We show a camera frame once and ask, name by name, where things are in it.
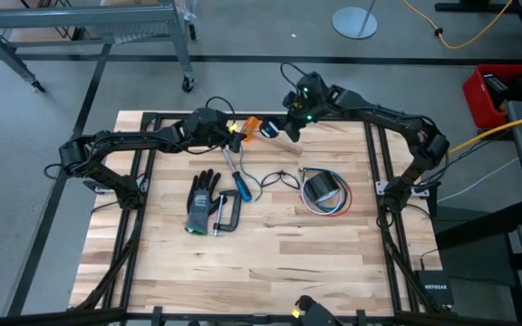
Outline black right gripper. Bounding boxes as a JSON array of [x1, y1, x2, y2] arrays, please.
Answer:
[[259, 71, 334, 143]]

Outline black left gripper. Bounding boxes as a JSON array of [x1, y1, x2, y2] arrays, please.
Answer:
[[179, 107, 245, 154]]

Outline wooden dowel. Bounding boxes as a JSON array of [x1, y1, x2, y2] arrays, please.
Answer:
[[241, 115, 305, 157]]

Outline black-rimmed safety glasses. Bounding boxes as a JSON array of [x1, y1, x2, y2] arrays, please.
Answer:
[[259, 168, 302, 192]]

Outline black C-clamp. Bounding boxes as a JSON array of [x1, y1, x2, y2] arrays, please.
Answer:
[[212, 188, 243, 237]]

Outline grey black green-cuffed work glove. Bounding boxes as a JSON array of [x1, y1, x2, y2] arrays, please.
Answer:
[[184, 168, 223, 236]]

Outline round grey stand base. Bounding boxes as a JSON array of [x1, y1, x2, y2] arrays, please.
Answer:
[[332, 0, 379, 41]]

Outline silver mounting plate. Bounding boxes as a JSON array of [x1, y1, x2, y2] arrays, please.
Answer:
[[82, 177, 150, 195], [375, 181, 430, 198]]

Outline black device with yellow tag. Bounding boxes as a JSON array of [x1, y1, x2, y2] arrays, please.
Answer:
[[290, 294, 334, 326]]

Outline red plastic bin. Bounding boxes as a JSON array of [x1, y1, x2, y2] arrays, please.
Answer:
[[462, 62, 522, 131]]

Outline grey metal cart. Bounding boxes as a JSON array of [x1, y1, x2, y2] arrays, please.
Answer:
[[0, 0, 198, 95]]

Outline black metal stand legs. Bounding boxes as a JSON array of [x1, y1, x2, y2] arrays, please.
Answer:
[[433, 0, 522, 62]]

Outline thin grey cord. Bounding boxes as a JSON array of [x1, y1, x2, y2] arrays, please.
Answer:
[[237, 148, 265, 204]]

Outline black duct tape roll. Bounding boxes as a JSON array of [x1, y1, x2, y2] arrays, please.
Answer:
[[310, 171, 342, 204]]

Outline dark teal cord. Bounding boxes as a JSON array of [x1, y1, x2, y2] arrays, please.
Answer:
[[308, 171, 351, 214]]

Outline red cord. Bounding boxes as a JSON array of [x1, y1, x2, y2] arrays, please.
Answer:
[[299, 180, 354, 217]]

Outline yellow extension cord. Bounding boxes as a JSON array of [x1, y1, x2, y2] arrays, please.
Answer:
[[446, 110, 522, 158], [401, 0, 516, 51]]

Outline thin white cable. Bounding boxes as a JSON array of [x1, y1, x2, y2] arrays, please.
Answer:
[[437, 157, 520, 204]]

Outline black Netgear network switch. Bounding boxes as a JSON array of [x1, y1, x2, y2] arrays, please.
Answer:
[[414, 270, 456, 308]]

